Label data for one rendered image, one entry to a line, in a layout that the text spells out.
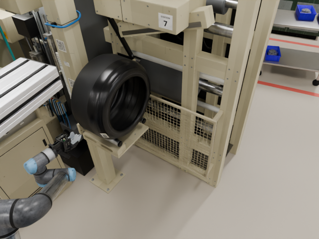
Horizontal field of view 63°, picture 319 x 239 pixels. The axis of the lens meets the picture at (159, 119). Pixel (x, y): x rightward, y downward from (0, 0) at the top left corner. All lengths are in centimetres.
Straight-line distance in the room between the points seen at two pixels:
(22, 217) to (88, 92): 75
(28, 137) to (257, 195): 210
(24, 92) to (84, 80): 118
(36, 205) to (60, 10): 105
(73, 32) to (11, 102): 134
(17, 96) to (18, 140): 175
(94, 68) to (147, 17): 44
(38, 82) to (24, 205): 80
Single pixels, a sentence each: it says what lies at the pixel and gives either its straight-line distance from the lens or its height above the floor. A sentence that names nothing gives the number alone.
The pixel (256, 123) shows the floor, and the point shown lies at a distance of 346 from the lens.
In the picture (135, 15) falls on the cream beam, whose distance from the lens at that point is 162.
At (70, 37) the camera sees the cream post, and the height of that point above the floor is 157.
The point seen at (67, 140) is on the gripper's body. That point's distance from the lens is 158.
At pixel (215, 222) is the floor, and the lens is 255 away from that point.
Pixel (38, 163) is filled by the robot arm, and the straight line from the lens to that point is 153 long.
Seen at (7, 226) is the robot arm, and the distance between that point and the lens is 126.
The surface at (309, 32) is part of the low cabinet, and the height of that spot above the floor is 14.
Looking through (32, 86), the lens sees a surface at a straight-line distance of 48.
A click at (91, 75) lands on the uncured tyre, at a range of 163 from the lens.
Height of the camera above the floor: 227
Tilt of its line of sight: 43 degrees down
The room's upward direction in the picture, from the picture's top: 2 degrees counter-clockwise
